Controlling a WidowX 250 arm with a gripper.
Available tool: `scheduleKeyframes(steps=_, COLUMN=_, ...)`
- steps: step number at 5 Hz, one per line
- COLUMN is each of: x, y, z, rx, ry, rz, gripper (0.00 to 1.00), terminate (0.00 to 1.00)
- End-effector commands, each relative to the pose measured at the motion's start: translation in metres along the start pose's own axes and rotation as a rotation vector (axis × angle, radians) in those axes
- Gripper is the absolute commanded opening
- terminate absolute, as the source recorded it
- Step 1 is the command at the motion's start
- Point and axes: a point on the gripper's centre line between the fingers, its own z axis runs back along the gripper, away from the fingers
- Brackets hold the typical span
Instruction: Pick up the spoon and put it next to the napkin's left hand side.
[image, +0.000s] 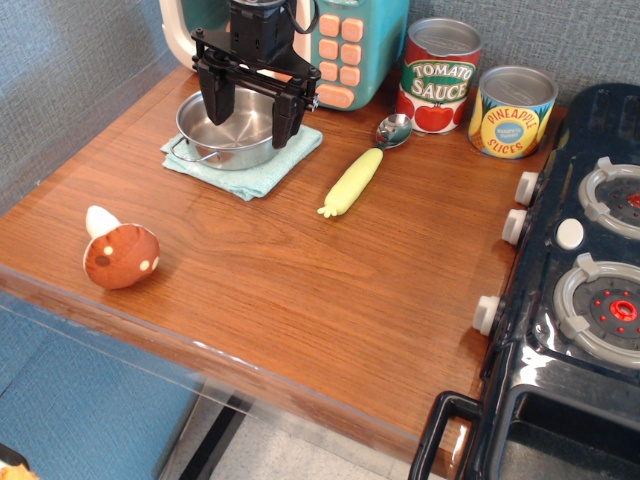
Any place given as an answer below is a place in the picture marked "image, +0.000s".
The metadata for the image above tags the white stove knob upper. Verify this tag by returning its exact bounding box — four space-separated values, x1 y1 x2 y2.
514 171 539 207

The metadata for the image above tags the white stove knob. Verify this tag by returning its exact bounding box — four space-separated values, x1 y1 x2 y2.
501 209 527 246
473 296 501 336
514 171 539 207

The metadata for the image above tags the white stove knob lower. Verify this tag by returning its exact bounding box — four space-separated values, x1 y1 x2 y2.
473 296 501 336

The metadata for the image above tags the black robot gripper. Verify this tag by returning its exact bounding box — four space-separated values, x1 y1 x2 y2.
191 1 321 149

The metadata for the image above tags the white stove knob middle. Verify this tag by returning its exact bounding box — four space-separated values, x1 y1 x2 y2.
501 209 527 246

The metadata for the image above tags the light teal cloth napkin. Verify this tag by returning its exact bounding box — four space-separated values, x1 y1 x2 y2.
160 125 323 201

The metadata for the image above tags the spoon with yellow-green handle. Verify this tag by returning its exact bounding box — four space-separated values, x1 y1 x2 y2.
317 113 412 218

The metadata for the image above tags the brown plush mushroom toy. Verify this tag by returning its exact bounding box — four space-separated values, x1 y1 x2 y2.
83 205 160 290

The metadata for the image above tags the small stainless steel pan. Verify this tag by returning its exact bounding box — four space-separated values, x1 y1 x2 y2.
169 88 278 171

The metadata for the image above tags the teal toy microwave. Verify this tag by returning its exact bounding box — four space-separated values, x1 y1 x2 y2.
159 0 409 111

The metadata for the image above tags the dark blue toy stove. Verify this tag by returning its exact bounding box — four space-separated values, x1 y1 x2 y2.
410 83 639 479

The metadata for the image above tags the tomato sauce can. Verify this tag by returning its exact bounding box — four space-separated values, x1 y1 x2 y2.
396 17 483 134

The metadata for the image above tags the pineapple slices can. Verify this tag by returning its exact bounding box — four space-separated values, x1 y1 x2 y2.
468 65 558 159

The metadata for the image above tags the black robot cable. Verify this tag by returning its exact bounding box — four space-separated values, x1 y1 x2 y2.
282 0 321 35

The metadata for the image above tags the orange object at corner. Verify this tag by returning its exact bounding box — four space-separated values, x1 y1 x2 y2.
0 444 39 480

